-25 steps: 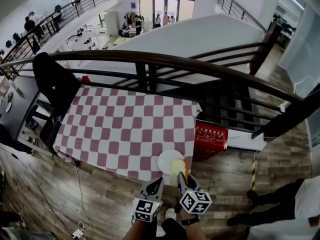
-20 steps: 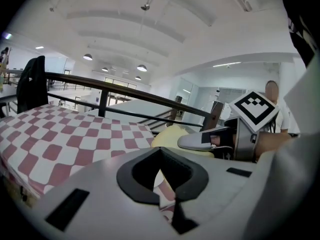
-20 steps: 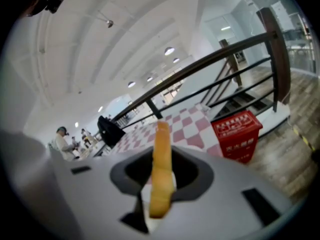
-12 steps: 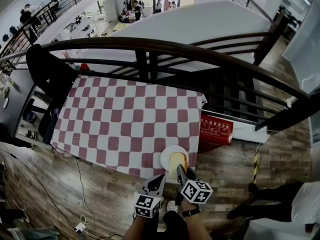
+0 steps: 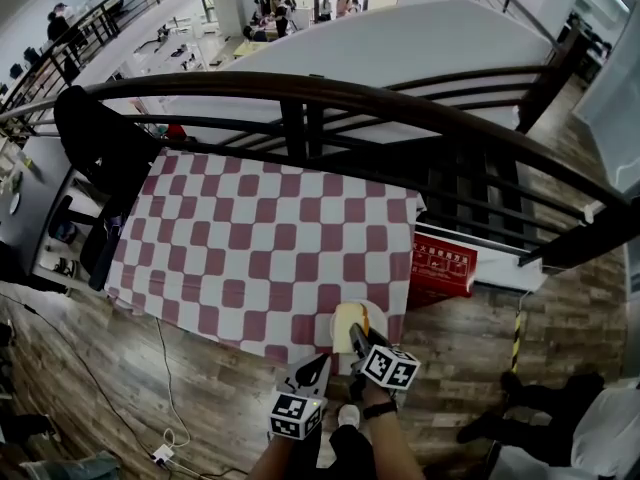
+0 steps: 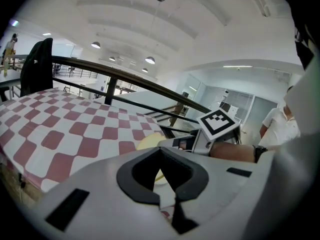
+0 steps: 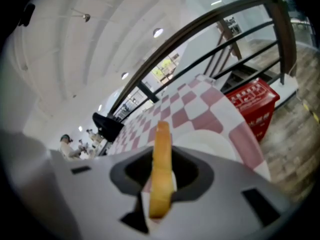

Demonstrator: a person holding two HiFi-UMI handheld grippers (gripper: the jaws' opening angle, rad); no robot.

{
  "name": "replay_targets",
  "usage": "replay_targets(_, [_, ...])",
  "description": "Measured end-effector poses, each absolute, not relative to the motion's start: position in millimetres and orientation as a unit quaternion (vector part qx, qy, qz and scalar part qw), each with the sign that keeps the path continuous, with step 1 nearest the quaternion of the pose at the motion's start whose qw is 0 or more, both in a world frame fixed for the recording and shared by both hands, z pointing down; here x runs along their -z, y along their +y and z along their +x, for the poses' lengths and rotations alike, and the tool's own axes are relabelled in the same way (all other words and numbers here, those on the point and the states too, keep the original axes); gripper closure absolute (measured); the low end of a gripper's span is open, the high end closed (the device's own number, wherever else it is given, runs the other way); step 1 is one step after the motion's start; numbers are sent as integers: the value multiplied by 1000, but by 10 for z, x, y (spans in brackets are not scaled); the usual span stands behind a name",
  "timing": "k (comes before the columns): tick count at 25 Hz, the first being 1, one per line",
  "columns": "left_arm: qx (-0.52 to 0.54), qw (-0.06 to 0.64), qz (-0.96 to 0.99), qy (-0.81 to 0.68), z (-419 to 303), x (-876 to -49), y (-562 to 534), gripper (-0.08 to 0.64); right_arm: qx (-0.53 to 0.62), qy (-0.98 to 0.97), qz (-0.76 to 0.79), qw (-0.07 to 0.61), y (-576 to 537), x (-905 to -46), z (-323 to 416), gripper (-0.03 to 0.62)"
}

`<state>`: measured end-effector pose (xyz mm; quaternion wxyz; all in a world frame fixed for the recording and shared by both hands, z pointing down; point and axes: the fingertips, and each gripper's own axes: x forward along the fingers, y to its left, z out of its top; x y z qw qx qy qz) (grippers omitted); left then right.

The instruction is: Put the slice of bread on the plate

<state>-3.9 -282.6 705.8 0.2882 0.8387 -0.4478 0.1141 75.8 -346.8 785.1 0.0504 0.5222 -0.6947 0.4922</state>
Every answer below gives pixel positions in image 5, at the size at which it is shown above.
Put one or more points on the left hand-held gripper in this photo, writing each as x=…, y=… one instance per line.
x=300, y=403

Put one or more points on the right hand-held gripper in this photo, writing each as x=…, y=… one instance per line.
x=390, y=368

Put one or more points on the white plate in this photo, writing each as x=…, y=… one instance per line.
x=377, y=318

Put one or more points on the slice of bread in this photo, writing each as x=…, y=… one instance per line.
x=342, y=325

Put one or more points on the person's right forearm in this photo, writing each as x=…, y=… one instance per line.
x=395, y=443

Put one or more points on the person's left forearm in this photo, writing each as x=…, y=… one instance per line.
x=272, y=460

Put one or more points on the person's white shoe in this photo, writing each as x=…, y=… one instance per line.
x=348, y=415

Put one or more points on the black wrist watch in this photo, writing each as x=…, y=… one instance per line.
x=380, y=410

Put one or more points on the person's black trouser leg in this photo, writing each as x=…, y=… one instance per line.
x=350, y=455

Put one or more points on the red box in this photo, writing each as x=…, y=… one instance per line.
x=440, y=273

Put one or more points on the red white checkered tablecloth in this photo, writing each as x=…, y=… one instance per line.
x=260, y=248

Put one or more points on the white power adapter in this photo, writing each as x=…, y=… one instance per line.
x=162, y=454

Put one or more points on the yellow black striped tape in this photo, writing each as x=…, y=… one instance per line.
x=516, y=340

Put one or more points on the dark wooden railing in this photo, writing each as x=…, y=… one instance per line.
x=350, y=103

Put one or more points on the grey plastic bag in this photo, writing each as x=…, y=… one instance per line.
x=70, y=467

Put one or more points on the black jacket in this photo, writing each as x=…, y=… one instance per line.
x=105, y=153

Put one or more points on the grey desk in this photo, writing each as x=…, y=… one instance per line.
x=35, y=193

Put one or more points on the black metal balcony railing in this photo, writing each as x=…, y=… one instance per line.
x=85, y=33

